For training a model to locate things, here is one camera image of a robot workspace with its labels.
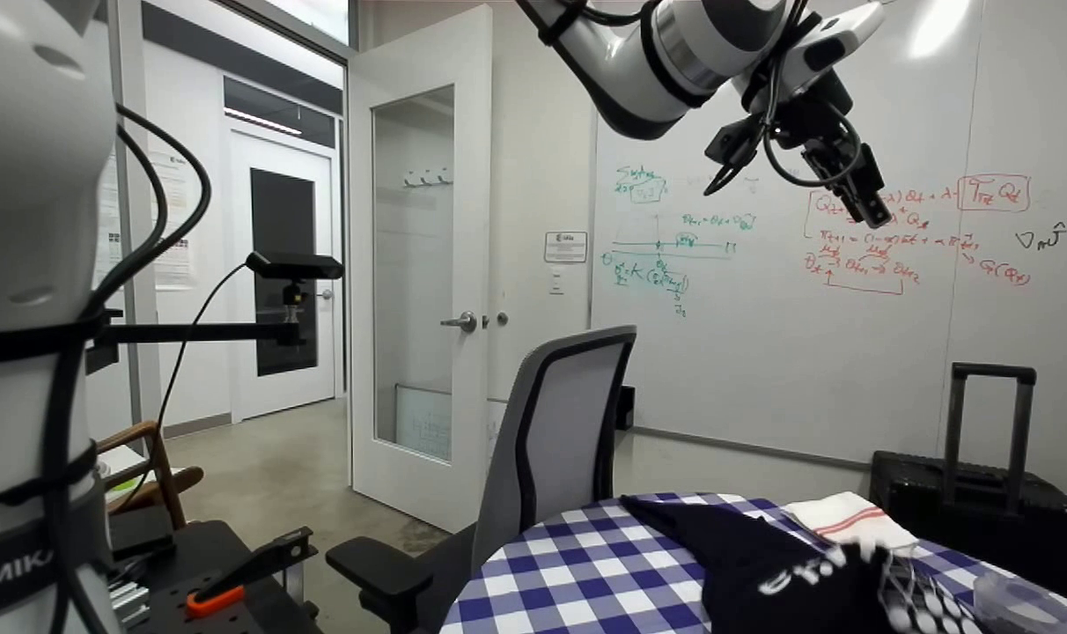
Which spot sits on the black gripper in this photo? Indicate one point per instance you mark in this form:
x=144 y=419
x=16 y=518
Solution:
x=825 y=123

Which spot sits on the black shirt with white print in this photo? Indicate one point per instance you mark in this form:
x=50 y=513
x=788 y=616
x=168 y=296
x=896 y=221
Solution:
x=746 y=563

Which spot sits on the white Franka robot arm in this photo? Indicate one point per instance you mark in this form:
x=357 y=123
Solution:
x=674 y=46

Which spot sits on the white towel with red stripe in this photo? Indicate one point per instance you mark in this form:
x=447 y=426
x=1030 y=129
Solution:
x=849 y=516

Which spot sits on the black rolling suitcase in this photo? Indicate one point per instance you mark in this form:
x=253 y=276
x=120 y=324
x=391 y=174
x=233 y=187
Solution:
x=978 y=516

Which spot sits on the grey mesh office chair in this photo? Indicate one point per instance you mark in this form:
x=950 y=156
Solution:
x=556 y=435

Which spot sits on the clear plastic cup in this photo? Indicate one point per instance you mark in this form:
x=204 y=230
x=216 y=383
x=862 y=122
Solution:
x=1026 y=605

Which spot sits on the white door with glass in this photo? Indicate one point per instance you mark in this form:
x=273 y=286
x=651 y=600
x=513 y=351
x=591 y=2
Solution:
x=422 y=284

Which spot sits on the blue white checkered tablecloth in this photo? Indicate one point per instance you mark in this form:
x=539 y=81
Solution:
x=556 y=587

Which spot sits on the dark background door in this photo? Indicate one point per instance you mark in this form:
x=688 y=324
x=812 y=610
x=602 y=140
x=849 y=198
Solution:
x=285 y=284

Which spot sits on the wooden stool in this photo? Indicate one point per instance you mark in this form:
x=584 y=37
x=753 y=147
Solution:
x=155 y=461

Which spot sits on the large wall whiteboard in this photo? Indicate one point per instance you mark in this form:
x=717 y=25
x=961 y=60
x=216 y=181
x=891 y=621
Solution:
x=835 y=339

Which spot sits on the small white wall sign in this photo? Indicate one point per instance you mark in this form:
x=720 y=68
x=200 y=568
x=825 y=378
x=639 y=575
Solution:
x=565 y=248

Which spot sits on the black camera on stand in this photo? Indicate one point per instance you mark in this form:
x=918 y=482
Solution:
x=293 y=264

